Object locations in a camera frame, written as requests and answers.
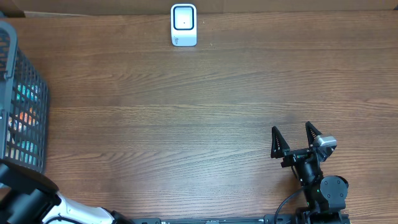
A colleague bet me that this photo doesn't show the white barcode scanner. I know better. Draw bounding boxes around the white barcode scanner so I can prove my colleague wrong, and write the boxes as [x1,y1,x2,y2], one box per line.
[170,3,197,47]

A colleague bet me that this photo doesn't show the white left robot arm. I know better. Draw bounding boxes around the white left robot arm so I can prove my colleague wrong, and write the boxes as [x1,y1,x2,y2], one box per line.
[1,159,132,224]

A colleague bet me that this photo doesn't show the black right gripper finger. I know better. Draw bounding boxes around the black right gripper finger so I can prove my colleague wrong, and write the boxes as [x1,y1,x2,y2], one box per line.
[271,126,290,159]
[305,121,322,147]

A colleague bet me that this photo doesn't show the black mesh basket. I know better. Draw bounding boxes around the black mesh basket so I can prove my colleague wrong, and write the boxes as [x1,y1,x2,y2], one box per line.
[1,21,50,174]

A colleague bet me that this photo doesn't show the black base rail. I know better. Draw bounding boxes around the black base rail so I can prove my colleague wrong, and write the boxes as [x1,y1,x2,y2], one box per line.
[132,213,299,224]

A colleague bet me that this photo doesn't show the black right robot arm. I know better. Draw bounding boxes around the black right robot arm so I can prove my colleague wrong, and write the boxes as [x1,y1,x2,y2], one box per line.
[270,121,350,223]

